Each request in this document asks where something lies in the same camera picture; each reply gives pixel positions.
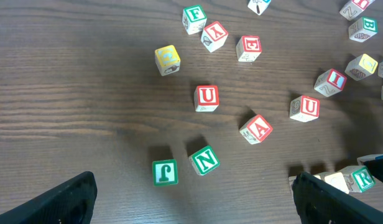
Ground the red I block near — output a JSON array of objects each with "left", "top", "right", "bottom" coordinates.
[{"left": 313, "top": 68, "right": 347, "bottom": 97}]

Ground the green F wooden block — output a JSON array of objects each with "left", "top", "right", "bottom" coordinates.
[{"left": 182, "top": 5, "right": 207, "bottom": 35}]

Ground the green B wooden block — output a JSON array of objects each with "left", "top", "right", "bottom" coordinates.
[{"left": 348, "top": 16, "right": 378, "bottom": 42}]

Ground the green-sided block under gripper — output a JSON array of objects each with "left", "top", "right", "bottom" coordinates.
[{"left": 152, "top": 159, "right": 178, "bottom": 186}]

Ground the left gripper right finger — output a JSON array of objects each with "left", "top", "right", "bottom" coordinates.
[{"left": 292, "top": 172, "right": 383, "bottom": 224}]

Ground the red A wooden block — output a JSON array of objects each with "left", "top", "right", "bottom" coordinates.
[{"left": 239, "top": 114, "right": 273, "bottom": 144}]

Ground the red i block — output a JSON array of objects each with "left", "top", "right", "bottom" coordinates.
[
  {"left": 313, "top": 68, "right": 347, "bottom": 97},
  {"left": 339, "top": 0, "right": 373, "bottom": 21}
]

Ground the red I block far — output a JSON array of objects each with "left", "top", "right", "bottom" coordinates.
[{"left": 339, "top": 0, "right": 373, "bottom": 21}]

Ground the blue L wooden block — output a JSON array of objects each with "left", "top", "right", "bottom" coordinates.
[{"left": 357, "top": 154, "right": 383, "bottom": 166}]

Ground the red E wooden block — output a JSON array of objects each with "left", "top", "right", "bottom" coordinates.
[{"left": 236, "top": 35, "right": 262, "bottom": 62}]

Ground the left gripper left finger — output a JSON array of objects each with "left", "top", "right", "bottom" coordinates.
[{"left": 0, "top": 171, "right": 98, "bottom": 224}]

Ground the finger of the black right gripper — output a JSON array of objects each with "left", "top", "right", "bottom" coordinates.
[{"left": 363, "top": 157, "right": 383, "bottom": 183}]

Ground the red X wooden block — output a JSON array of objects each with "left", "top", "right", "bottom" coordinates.
[{"left": 201, "top": 21, "right": 229, "bottom": 53}]

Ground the red U block left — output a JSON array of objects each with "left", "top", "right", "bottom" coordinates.
[{"left": 194, "top": 85, "right": 220, "bottom": 112}]

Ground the yellow block far left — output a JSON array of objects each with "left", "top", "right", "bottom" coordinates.
[{"left": 155, "top": 45, "right": 181, "bottom": 76}]

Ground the red U block middle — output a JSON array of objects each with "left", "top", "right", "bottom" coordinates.
[{"left": 289, "top": 95, "right": 320, "bottom": 123}]

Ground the green N wooden block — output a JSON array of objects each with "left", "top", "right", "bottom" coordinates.
[{"left": 188, "top": 146, "right": 220, "bottom": 176}]

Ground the green R wooden block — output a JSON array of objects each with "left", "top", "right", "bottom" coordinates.
[{"left": 340, "top": 166, "right": 376, "bottom": 193}]

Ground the red u block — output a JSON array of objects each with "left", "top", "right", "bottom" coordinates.
[
  {"left": 194, "top": 85, "right": 220, "bottom": 112},
  {"left": 289, "top": 95, "right": 320, "bottom": 123}
]

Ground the blue X wooden block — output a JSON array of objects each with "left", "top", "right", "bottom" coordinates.
[{"left": 247, "top": 0, "right": 271, "bottom": 16}]

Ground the yellow O wooden block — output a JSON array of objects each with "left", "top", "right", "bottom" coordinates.
[{"left": 314, "top": 172, "right": 349, "bottom": 194}]

